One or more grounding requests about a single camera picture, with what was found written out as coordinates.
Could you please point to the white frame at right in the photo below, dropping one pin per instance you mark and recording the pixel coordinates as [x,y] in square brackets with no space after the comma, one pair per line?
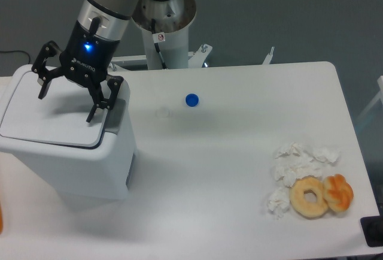
[371,110]

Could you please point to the black device at corner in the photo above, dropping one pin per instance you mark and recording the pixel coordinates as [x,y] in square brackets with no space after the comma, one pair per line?
[372,230]

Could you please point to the blue bottle cap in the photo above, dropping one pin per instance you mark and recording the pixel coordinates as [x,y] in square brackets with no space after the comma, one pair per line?
[192,100]

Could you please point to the white trash can lid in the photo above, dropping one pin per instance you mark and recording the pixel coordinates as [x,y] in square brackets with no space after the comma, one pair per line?
[59,118]

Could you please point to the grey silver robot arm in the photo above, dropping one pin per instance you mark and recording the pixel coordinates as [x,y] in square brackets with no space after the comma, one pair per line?
[115,15]

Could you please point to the small crumpled white tissue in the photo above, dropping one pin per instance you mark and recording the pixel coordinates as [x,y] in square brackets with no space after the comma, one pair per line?
[279,203]

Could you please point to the plain ring donut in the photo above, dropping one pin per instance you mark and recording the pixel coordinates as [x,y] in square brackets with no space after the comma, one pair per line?
[306,197]

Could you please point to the orange object at edge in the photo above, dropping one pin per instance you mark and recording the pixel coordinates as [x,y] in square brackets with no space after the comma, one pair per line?
[1,219]

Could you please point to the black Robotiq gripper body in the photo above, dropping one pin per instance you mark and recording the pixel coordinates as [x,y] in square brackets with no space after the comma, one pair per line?
[87,55]

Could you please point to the white trash can body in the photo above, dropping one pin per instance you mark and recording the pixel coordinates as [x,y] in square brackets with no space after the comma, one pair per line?
[100,172]

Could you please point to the orange glazed twisted donut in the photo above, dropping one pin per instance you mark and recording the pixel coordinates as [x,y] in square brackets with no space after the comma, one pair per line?
[338,193]

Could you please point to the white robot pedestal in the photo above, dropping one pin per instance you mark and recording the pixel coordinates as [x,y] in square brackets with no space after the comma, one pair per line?
[164,50]

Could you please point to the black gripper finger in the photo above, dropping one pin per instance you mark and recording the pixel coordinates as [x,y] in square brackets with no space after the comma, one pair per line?
[45,76]
[99,101]

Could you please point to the large crumpled white tissue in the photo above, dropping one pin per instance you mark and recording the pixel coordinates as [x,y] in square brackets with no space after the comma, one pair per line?
[295,161]

